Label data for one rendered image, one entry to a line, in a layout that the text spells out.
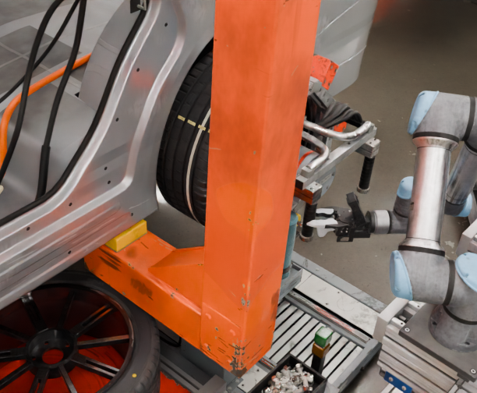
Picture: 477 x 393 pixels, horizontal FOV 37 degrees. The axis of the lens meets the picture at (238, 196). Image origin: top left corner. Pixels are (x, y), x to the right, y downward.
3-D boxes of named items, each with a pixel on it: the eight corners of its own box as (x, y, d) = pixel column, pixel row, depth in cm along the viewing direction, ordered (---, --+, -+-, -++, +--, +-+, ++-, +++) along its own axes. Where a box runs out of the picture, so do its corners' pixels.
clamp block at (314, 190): (297, 185, 219) (298, 171, 216) (321, 198, 215) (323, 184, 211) (287, 192, 216) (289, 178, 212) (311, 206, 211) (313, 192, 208)
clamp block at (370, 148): (355, 142, 240) (358, 129, 237) (378, 153, 236) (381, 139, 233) (347, 148, 237) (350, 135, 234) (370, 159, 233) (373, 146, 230)
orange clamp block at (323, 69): (309, 83, 240) (321, 58, 239) (329, 90, 236) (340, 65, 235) (301, 77, 234) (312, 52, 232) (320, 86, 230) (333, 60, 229)
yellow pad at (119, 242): (119, 214, 237) (118, 202, 234) (148, 232, 230) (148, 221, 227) (87, 233, 228) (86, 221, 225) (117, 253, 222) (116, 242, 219)
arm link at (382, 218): (390, 221, 217) (384, 203, 223) (376, 221, 216) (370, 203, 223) (386, 238, 221) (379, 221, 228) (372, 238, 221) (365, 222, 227)
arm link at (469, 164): (519, 93, 180) (465, 196, 221) (475, 86, 181) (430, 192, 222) (521, 128, 174) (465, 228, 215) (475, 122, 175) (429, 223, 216)
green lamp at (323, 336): (320, 333, 209) (322, 324, 207) (331, 341, 207) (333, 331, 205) (312, 341, 206) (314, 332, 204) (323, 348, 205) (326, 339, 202)
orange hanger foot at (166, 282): (120, 244, 249) (115, 164, 227) (234, 321, 224) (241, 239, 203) (83, 268, 238) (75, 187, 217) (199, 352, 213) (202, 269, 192)
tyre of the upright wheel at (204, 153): (239, 200, 289) (295, 45, 270) (285, 227, 278) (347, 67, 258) (128, 217, 235) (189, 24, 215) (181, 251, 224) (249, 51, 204)
